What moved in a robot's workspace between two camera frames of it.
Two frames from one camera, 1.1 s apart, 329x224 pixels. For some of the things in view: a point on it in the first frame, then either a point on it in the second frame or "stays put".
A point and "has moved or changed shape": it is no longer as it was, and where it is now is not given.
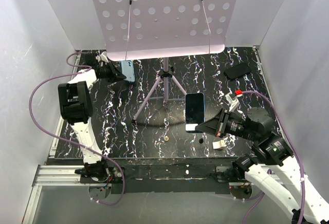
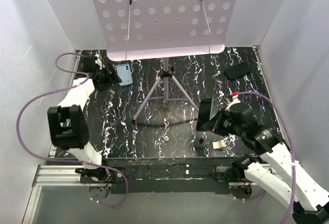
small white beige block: x=218 y=145 stays put
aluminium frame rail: x=55 y=172 stays put
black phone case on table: x=237 y=71 stays put
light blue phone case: x=127 y=70 has moved or changed shape
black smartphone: x=195 y=111 has moved or changed shape
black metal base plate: x=164 y=175 stays put
